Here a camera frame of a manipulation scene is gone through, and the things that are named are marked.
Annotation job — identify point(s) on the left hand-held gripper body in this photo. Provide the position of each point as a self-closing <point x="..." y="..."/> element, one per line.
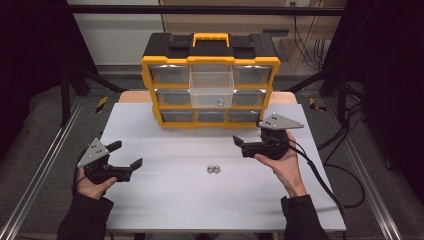
<point x="100" y="170"/>

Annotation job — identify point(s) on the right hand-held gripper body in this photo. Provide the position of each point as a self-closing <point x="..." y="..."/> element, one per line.
<point x="271" y="143"/>

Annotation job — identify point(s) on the clear plastic drawer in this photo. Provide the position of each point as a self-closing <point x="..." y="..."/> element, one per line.
<point x="210" y="86"/>

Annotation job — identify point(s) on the yellow black storage organizer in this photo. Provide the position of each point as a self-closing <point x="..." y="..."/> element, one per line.
<point x="253" y="46"/>

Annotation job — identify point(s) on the person's left hand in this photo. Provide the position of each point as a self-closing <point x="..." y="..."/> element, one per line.
<point x="91" y="190"/>

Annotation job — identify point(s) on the person's right hand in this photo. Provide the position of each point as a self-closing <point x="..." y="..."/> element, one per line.
<point x="286" y="170"/>

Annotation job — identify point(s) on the yellow black hazard tape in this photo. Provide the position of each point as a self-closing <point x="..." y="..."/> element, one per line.
<point x="313" y="104"/>
<point x="101" y="104"/>

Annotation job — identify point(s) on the light wooden board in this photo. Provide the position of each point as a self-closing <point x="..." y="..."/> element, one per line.
<point x="133" y="97"/>

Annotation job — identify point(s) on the black metal stand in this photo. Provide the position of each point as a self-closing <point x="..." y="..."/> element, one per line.
<point x="341" y="100"/>
<point x="65" y="100"/>

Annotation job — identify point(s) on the set of clear organizer drawers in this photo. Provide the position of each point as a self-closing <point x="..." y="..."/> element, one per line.
<point x="170" y="75"/>

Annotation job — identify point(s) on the dark grey box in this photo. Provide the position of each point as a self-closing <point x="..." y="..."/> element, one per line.
<point x="276" y="32"/>

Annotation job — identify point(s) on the white panel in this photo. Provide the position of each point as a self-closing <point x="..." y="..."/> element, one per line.
<point x="116" y="40"/>

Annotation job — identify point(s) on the light wooden cabinet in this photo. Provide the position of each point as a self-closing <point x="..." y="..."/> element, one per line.
<point x="180" y="25"/>

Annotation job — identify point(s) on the black curtain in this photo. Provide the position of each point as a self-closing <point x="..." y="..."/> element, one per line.
<point x="26" y="50"/>
<point x="393" y="66"/>

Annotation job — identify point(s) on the black metal crossbar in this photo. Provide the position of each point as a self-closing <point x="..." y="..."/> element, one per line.
<point x="133" y="9"/>

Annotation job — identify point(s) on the aluminium rail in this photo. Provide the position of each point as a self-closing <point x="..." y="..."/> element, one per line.
<point x="50" y="151"/>
<point x="377" y="200"/>

